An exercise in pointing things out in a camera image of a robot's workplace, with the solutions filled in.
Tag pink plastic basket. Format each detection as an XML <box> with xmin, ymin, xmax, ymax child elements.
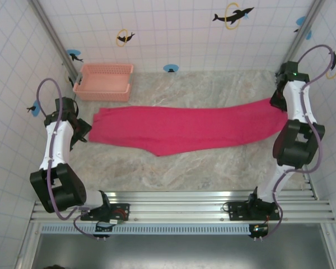
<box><xmin>72</xmin><ymin>63</ymin><xmax>134</xmax><ymax>102</ymax></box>

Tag magenta long pants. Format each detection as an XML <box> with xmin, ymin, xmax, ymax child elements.
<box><xmin>88</xmin><ymin>98</ymin><xmax>288</xmax><ymax>157</ymax></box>

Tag blue oval dolphin sticker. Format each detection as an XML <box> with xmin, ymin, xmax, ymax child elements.
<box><xmin>162</xmin><ymin>63</ymin><xmax>180</xmax><ymax>74</ymax></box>
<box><xmin>293</xmin><ymin>16</ymin><xmax>312</xmax><ymax>40</ymax></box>
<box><xmin>26</xmin><ymin>99</ymin><xmax>42</xmax><ymax>117</ymax></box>
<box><xmin>66</xmin><ymin>49</ymin><xmax>85</xmax><ymax>63</ymax></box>

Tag black connector board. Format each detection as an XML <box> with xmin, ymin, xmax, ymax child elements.
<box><xmin>94</xmin><ymin>221</ymin><xmax>113</xmax><ymax>242</ymax></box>
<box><xmin>248</xmin><ymin>222</ymin><xmax>269</xmax><ymax>242</ymax></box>

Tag grey metal sheet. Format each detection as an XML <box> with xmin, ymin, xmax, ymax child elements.
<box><xmin>30</xmin><ymin>234</ymin><xmax>334</xmax><ymax>269</ymax></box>

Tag dolphin yellow ring sticker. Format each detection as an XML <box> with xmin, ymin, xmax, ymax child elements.
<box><xmin>325</xmin><ymin>50</ymin><xmax>336</xmax><ymax>80</ymax></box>
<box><xmin>64</xmin><ymin>69</ymin><xmax>75</xmax><ymax>89</ymax></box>
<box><xmin>116</xmin><ymin>28</ymin><xmax>136</xmax><ymax>47</ymax></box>

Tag aluminium corner post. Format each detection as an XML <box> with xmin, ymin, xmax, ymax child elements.
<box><xmin>279</xmin><ymin>0</ymin><xmax>325</xmax><ymax>71</ymax></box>
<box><xmin>27</xmin><ymin>0</ymin><xmax>82</xmax><ymax>84</ymax></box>

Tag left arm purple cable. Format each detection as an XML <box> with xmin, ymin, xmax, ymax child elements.
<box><xmin>36</xmin><ymin>78</ymin><xmax>106</xmax><ymax>240</ymax></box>

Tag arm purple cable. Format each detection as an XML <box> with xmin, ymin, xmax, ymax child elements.
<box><xmin>259</xmin><ymin>44</ymin><xmax>336</xmax><ymax>240</ymax></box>
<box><xmin>36</xmin><ymin>78</ymin><xmax>106</xmax><ymax>240</ymax></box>

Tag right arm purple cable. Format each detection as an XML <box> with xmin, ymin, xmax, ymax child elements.
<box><xmin>259</xmin><ymin>44</ymin><xmax>336</xmax><ymax>240</ymax></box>

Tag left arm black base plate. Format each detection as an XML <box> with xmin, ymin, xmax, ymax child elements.
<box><xmin>80</xmin><ymin>202</ymin><xmax>131</xmax><ymax>222</ymax></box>

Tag aluminium side rail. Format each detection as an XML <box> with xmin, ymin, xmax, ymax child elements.
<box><xmin>302</xmin><ymin>165</ymin><xmax>319</xmax><ymax>201</ymax></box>

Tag aluminium mounting rail frame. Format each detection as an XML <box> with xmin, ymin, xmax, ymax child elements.
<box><xmin>29</xmin><ymin>190</ymin><xmax>336</xmax><ymax>225</ymax></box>

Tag white slotted cable duct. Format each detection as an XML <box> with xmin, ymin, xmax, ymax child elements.
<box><xmin>40</xmin><ymin>224</ymin><xmax>254</xmax><ymax>235</ymax></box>

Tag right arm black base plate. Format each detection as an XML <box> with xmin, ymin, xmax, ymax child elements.
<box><xmin>228</xmin><ymin>202</ymin><xmax>281</xmax><ymax>222</ymax></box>

